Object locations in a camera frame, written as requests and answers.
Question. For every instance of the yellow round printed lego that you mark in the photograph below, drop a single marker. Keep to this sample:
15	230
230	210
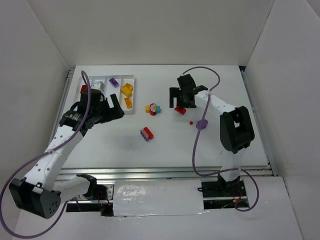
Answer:
126	91

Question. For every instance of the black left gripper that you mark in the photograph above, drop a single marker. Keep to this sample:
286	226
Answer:
106	113

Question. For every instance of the purple lego plate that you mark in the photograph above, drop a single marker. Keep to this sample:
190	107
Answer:
113	82

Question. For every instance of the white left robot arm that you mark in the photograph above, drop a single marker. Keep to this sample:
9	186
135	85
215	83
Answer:
37	192

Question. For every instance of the purple rounded lego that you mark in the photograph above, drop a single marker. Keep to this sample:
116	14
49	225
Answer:
201	124

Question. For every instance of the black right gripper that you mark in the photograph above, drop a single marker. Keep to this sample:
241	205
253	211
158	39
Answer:
182	93

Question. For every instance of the aluminium front rail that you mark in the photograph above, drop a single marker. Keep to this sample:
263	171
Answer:
113	174

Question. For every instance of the red sloped lego brick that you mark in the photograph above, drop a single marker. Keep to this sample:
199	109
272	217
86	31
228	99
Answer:
180	110

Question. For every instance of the yellow lego brick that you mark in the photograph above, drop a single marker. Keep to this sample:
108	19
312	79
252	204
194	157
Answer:
129	86
128	102

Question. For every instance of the yellow lego brick in tray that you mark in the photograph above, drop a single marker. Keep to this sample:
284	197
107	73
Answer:
128	102

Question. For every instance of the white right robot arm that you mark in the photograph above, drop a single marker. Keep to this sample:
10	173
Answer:
235	127

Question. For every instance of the red and purple lego stack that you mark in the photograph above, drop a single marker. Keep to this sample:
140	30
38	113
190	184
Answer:
146	134

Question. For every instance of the yellow red blue lego cluster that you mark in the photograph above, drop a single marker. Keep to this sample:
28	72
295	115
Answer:
153	109

